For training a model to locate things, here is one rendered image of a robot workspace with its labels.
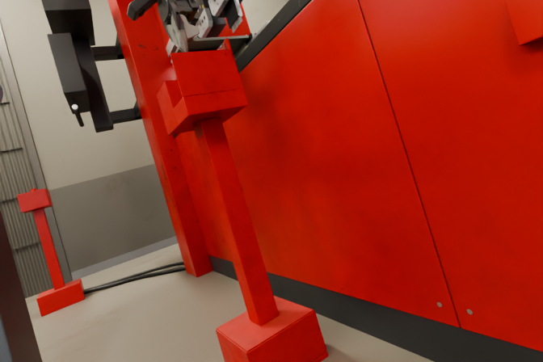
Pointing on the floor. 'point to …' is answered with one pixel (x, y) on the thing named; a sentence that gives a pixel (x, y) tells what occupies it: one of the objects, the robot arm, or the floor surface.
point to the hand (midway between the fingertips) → (182, 49)
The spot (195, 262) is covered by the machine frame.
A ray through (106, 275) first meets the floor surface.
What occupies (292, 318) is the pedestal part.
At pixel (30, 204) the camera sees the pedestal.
